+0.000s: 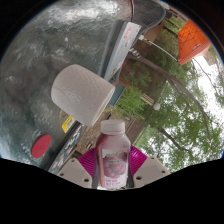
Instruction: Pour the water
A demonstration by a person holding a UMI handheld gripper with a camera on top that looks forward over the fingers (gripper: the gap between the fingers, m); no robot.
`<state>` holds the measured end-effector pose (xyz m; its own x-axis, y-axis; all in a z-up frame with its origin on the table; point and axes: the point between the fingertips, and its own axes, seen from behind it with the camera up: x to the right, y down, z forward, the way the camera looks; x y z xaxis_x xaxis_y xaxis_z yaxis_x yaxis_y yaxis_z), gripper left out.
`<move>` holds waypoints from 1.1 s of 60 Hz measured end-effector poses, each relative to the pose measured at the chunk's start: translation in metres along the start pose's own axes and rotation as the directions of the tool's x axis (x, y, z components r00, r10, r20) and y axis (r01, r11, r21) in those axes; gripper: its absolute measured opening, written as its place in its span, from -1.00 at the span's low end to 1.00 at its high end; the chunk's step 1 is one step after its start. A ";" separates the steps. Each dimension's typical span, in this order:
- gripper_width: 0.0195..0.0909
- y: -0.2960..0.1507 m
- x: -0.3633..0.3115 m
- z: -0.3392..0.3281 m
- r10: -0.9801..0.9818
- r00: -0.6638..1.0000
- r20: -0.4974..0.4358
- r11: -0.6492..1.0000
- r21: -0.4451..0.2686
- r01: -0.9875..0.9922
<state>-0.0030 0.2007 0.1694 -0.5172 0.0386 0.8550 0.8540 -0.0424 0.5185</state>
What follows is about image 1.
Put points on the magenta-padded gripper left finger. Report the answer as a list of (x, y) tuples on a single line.
[(76, 171)]

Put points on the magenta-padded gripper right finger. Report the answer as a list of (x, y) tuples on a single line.
[(150, 170)]

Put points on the pink juice bottle white cap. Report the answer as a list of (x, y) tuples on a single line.
[(113, 160)]

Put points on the flat round red coaster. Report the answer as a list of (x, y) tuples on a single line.
[(41, 146)]

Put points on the yellow card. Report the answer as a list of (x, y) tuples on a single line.
[(68, 124)]

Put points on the green plant in blue pot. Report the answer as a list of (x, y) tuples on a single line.
[(131, 101)]

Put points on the white cup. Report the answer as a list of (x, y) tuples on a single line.
[(81, 93)]

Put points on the leaning thin-trunk tree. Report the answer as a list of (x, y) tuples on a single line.
[(173, 81)]

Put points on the blue yellow striped cone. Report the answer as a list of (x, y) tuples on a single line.
[(134, 52)]

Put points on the silver laptop with stickers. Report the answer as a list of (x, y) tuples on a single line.
[(121, 50)]

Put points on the orange canopy tent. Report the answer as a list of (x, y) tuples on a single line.
[(192, 41)]

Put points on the grey wicker chair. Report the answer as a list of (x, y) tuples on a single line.
[(146, 15)]

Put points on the wooden lamp post white globe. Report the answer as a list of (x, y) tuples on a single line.
[(156, 106)]

